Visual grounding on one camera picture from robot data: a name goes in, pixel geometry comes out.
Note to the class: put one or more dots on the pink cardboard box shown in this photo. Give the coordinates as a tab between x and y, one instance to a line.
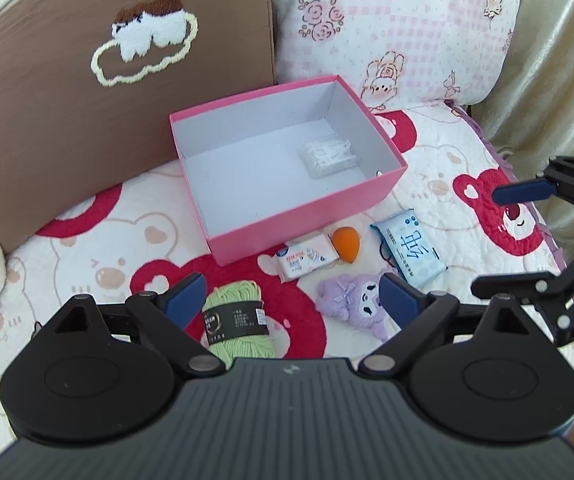
292	230

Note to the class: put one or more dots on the orange makeup sponge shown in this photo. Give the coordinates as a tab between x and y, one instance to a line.
346	244

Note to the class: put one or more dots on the beige curtain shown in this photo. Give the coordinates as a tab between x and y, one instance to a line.
557	85

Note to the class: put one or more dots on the white pink tissue pack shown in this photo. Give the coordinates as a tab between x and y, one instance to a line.
304	257

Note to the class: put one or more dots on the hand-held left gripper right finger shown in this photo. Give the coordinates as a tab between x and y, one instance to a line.
395	301

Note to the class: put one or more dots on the green yarn skein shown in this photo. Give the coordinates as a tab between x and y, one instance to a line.
229	292

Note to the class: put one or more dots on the bear printed blanket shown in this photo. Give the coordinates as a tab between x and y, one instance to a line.
117	240

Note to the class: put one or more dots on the brown embroidered cushion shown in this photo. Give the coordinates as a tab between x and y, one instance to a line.
42	135

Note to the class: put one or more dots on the blue wet wipe pack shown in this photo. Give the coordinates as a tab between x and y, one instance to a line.
412	250

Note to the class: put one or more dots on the purple plush toy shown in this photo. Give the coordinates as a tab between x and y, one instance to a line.
347	300

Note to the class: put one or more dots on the pink checked pillow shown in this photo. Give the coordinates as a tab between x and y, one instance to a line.
392	20

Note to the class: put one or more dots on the clear plastic bag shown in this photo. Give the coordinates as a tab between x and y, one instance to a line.
327	157

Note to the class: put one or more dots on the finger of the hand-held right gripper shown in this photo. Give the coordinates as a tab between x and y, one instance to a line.
522	192
517	287

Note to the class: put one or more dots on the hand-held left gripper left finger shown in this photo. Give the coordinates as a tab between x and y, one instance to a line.
187	299

